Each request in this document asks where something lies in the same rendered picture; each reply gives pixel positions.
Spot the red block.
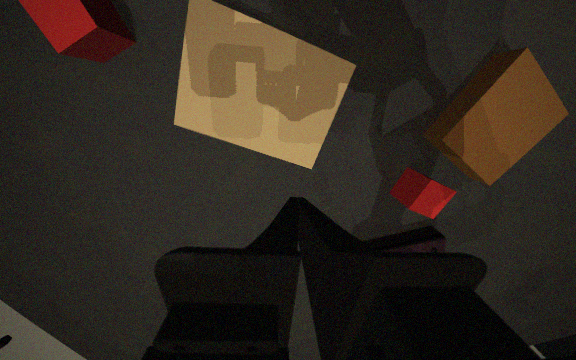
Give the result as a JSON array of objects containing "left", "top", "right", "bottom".
[
  {"left": 389, "top": 167, "right": 457, "bottom": 219},
  {"left": 19, "top": 0, "right": 136, "bottom": 63}
]

